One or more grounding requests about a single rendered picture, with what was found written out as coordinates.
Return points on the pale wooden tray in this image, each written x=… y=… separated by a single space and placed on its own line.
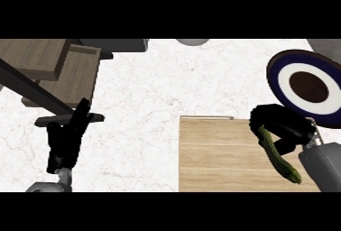
x=235 y=156

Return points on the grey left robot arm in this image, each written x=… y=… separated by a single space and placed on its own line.
x=55 y=183

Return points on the dark grey appliance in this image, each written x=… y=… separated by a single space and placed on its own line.
x=116 y=45

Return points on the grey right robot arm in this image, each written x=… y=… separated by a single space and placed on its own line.
x=323 y=165

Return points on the wooden cabinet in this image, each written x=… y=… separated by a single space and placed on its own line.
x=33 y=57

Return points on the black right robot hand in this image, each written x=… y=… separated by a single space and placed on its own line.
x=284 y=124

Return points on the green squash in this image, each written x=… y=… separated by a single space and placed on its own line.
x=278 y=156

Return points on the grey round object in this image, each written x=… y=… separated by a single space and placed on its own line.
x=193 y=41

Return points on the wooden drawer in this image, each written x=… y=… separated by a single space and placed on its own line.
x=67 y=75

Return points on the blue white brown plate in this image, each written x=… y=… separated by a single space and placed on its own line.
x=309 y=87

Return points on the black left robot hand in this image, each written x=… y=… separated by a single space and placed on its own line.
x=67 y=141

